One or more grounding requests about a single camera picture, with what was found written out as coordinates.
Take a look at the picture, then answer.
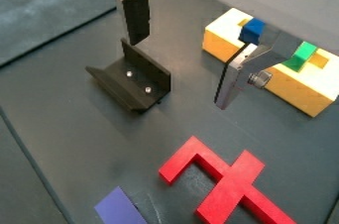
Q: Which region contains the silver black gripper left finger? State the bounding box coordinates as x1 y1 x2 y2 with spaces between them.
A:
116 0 149 46

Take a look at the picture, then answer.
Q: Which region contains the purple comb-shaped block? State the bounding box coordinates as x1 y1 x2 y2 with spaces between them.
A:
93 186 146 224

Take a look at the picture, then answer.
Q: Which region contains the yellow white base board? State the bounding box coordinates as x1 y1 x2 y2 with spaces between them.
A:
202 8 339 117

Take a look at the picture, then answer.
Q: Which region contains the blue block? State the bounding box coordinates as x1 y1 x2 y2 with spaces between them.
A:
238 18 264 45

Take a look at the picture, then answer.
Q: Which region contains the red comb-shaped block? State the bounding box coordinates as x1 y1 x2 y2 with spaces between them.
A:
158 137 296 224

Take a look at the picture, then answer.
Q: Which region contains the green block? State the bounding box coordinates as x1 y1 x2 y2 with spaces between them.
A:
281 42 316 71

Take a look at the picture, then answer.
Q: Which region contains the black angle bracket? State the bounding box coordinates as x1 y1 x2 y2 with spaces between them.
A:
85 39 170 113

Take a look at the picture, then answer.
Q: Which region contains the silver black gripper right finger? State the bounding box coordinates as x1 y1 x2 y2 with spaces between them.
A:
214 29 285 109

